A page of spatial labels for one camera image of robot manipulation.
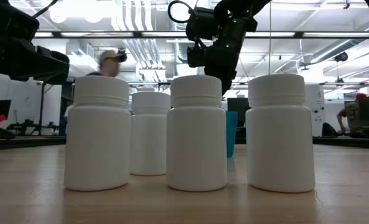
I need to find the blue plastic basket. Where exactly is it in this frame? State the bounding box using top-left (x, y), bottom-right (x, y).
top-left (225, 111), bottom-right (238, 159)

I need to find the black bag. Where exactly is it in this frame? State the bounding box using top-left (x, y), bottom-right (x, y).
top-left (320, 122), bottom-right (339, 138)

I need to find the black ceiling spotlight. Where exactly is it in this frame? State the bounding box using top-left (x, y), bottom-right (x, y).
top-left (334, 51), bottom-right (349, 63)

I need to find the looped black cable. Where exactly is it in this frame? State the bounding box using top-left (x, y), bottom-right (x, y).
top-left (167, 0), bottom-right (189, 24)

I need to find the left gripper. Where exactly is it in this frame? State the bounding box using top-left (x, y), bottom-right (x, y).
top-left (0, 0), bottom-right (70, 83)

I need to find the black metal rig frame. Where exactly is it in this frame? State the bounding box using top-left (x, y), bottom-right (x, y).
top-left (0, 30), bottom-right (369, 151)

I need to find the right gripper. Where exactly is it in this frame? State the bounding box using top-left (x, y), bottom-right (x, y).
top-left (185, 6), bottom-right (250, 96)

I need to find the person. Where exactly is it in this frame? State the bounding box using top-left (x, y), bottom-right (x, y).
top-left (336, 92), bottom-right (369, 135)
top-left (86, 49), bottom-right (128, 78)

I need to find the thin hanging cable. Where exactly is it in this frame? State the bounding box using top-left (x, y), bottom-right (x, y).
top-left (268, 0), bottom-right (272, 75)

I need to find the white plastic pill bottle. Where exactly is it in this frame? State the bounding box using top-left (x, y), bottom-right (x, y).
top-left (63, 75), bottom-right (132, 192)
top-left (166, 75), bottom-right (228, 192)
top-left (129, 91), bottom-right (172, 176)
top-left (245, 73), bottom-right (316, 194)

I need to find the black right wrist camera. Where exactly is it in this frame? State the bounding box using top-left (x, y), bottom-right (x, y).
top-left (186, 45), bottom-right (205, 68)

